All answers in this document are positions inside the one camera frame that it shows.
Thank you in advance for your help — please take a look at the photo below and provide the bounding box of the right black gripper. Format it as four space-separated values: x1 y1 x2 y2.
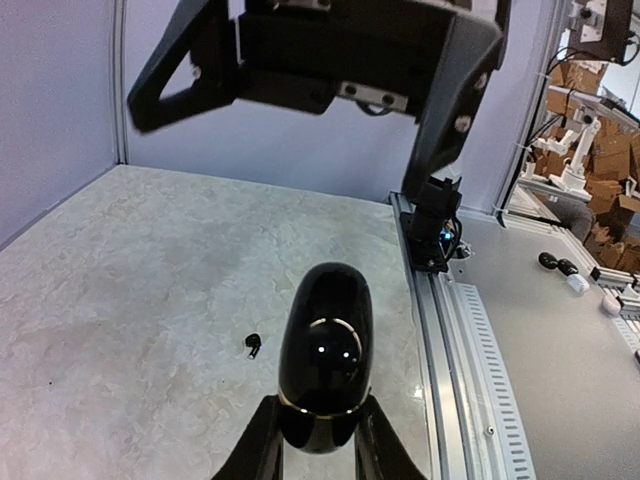
126 0 514 199

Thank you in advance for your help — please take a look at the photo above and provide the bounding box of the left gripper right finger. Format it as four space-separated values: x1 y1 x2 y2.
354 390 425 480

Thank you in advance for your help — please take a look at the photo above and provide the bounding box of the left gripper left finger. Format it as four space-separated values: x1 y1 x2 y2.
212 395 284 480

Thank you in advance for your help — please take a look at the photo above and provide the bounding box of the black charging case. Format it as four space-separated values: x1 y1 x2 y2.
278 262 374 454

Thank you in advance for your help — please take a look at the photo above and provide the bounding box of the black earbud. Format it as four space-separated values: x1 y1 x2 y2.
244 333 262 360

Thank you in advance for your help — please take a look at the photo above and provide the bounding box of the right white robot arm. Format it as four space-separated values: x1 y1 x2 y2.
127 1 511 241

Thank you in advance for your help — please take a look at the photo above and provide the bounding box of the black case on table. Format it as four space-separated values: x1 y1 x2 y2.
538 252 579 277

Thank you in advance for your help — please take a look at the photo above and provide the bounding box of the white case on table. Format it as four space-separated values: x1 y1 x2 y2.
567 273 590 295

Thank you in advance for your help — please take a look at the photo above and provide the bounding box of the pink case on table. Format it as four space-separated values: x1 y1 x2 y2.
601 295 621 316

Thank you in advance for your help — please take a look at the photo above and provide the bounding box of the black monitor on stand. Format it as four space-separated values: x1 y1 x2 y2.
568 0 639 66

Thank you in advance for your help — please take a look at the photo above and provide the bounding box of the pile of cardboard boxes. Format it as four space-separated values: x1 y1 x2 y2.
520 46 639 272

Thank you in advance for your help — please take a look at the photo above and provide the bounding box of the aluminium front rail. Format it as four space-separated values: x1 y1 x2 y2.
387 189 539 480

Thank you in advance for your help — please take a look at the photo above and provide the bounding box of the right aluminium frame post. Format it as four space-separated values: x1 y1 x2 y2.
494 1 567 228

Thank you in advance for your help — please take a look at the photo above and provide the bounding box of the aluminium frame post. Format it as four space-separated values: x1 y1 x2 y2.
109 0 129 165
494 1 567 228

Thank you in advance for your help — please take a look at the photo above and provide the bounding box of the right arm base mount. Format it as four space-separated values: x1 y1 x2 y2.
399 212 472 274

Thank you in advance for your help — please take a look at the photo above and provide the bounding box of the left aluminium frame post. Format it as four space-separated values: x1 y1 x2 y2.
109 0 129 165

